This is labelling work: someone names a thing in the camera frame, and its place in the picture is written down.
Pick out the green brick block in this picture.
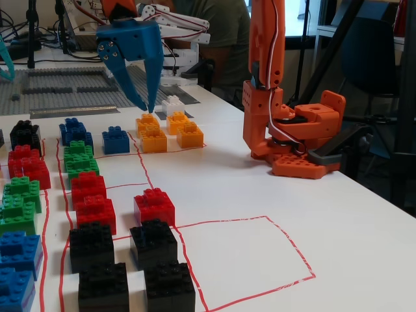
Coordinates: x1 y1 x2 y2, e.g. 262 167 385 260
2 176 43 215
0 194 37 237
63 140 95 160
64 151 100 190

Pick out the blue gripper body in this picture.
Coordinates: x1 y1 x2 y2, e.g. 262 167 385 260
96 19 165 62

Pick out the blue brick block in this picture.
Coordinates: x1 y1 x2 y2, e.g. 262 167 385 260
63 126 95 154
0 266 36 312
58 117 87 137
101 125 131 155
0 231 44 281

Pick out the red canister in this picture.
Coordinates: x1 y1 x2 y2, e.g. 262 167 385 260
393 0 409 36

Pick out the grey studded baseplate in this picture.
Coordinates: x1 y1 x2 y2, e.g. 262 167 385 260
0 64 178 117

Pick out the yellow brick block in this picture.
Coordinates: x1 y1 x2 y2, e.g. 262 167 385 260
139 125 168 153
166 110 192 134
135 112 162 137
176 122 205 150

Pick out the dark metal pole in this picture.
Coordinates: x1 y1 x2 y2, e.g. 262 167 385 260
388 0 416 218

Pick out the black tripod stand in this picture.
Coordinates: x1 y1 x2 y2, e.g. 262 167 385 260
289 0 365 110

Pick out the grey square tape marker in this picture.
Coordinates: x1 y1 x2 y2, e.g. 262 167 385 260
155 109 195 120

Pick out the white brick block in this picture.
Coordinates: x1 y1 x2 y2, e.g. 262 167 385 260
161 96 186 117

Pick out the dark blue chair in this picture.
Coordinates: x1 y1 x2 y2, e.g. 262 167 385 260
339 16 406 157

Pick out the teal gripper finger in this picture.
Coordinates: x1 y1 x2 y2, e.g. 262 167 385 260
0 34 16 82

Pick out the black laptop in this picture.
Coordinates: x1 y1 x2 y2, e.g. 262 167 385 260
60 0 113 53

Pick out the grey black table clamp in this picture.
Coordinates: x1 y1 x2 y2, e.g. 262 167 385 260
307 123 374 172

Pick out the red white black servo cable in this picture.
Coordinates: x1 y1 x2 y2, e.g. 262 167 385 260
265 0 308 157
71 0 110 26

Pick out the grey duct tape strip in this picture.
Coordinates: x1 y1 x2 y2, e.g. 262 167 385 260
29 104 120 120
158 83 202 105

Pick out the red brick block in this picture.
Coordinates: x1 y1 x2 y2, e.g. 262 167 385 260
8 145 42 178
21 161 52 190
75 194 117 235
133 187 176 228
70 171 107 211

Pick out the black chair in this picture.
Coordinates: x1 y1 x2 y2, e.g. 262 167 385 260
194 60 217 94

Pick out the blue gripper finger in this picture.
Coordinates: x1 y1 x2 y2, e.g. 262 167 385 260
96 36 148 112
142 55 164 114

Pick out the grey brick wall frame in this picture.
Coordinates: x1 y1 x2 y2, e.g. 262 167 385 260
21 69 120 96

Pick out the person in green shirt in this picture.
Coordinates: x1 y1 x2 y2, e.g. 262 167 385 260
168 0 253 108

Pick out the black stand pole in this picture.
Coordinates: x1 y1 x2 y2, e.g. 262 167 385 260
25 0 36 69

